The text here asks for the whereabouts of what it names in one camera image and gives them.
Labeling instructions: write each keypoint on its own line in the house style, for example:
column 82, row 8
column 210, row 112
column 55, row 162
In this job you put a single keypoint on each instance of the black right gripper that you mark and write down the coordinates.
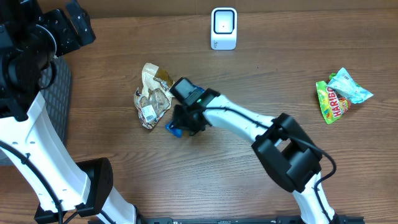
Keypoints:
column 179, row 123

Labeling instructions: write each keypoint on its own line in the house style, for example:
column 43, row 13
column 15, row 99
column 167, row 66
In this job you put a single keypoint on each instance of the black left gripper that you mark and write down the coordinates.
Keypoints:
column 60, row 21

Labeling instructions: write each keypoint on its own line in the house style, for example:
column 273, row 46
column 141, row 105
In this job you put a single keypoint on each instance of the blue cookie packet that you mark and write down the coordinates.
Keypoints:
column 187, row 117

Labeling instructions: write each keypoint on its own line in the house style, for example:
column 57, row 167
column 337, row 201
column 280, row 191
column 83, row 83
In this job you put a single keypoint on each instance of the beige brown snack bag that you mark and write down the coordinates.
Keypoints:
column 155, row 99

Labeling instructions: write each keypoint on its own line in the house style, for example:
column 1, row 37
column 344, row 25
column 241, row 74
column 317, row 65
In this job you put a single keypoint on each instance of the green gummy candy bag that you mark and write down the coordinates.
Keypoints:
column 332, row 104

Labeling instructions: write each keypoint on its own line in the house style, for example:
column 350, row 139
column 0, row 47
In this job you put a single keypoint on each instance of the light teal snack packet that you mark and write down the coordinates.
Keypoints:
column 343, row 84

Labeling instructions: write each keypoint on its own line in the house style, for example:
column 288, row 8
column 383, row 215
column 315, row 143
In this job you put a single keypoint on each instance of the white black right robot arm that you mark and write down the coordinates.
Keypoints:
column 286, row 152

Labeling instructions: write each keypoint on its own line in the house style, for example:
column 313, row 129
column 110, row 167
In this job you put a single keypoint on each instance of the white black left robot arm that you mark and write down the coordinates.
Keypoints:
column 30, row 42

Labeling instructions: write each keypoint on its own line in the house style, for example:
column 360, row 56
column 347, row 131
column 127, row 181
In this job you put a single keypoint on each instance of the white barcode scanner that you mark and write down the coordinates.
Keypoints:
column 224, row 28

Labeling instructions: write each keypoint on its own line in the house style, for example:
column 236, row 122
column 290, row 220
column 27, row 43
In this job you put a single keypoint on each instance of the grey plastic mesh basket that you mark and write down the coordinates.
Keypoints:
column 56, row 93

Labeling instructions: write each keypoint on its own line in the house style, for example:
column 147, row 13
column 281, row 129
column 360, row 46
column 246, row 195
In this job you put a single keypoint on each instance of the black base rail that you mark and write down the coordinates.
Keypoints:
column 236, row 220

